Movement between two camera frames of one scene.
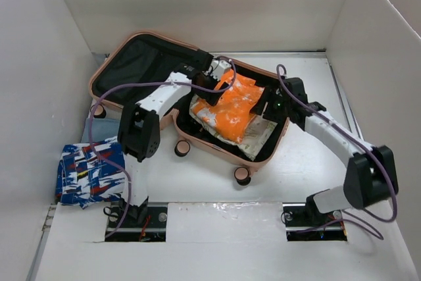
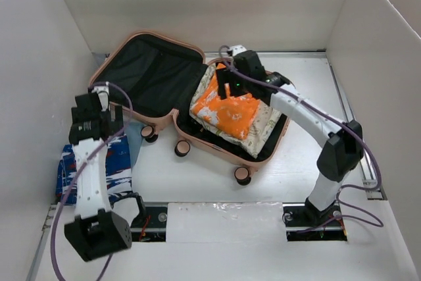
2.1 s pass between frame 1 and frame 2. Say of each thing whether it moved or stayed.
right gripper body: moved
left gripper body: moved
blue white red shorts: stayed
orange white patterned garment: moved
